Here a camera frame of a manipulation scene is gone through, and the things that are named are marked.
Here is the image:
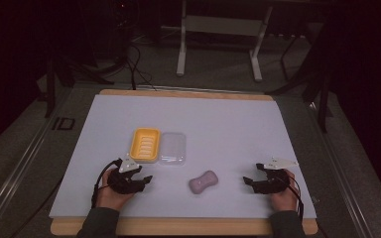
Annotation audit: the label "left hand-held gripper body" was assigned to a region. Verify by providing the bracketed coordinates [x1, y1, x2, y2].
[107, 153, 146, 195]

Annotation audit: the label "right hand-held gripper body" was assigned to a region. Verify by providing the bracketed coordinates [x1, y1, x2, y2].
[253, 156, 300, 195]

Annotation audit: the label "person's right hand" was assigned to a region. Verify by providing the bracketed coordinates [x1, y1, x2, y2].
[270, 169, 300, 213]

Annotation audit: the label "person's left hand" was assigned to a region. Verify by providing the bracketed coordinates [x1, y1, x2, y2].
[95, 168, 136, 212]

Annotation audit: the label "yellow soap dish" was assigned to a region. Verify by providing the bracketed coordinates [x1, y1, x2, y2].
[129, 127, 162, 164]

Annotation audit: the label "clear plastic container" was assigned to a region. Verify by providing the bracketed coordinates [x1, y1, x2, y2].
[158, 131, 188, 167]

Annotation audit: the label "pink soap bar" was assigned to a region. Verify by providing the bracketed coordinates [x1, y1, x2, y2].
[188, 170, 219, 195]

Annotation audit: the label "white table mat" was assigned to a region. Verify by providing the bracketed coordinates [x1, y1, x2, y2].
[49, 93, 318, 220]

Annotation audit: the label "black metal stand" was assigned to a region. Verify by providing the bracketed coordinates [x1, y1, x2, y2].
[37, 54, 115, 119]
[265, 19, 334, 134]

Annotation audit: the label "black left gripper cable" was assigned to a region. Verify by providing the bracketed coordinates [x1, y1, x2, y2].
[90, 158, 123, 209]

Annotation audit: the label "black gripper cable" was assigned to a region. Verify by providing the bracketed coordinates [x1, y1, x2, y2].
[276, 174, 306, 222]
[90, 158, 123, 209]

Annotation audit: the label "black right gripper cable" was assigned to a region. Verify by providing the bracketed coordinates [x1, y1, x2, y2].
[276, 174, 306, 222]

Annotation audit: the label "black floor bracket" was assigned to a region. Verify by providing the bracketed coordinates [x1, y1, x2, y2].
[52, 116, 76, 131]

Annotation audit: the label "black floor cables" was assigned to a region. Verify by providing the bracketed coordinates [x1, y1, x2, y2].
[113, 0, 158, 91]

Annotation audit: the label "white metal desk frame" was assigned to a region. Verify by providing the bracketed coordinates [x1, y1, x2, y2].
[176, 0, 275, 83]

